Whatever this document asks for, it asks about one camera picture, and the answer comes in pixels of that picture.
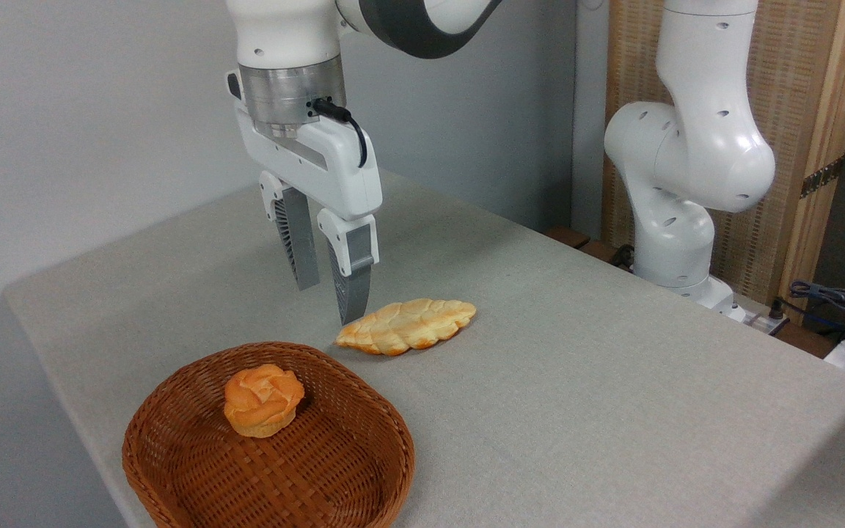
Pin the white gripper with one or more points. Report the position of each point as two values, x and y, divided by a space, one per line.
334 176

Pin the long braided bread loaf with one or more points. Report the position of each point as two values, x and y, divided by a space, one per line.
408 326

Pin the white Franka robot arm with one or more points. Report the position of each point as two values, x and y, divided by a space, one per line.
694 147

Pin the round orange bread roll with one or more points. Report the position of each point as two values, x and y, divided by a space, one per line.
261 400

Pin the brown woven wicker basket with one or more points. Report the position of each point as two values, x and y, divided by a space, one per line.
320 469

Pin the metal screen hinge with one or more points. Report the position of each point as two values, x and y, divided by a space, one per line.
822 177

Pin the wooden woven screen panel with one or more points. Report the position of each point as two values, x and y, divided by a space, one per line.
793 73

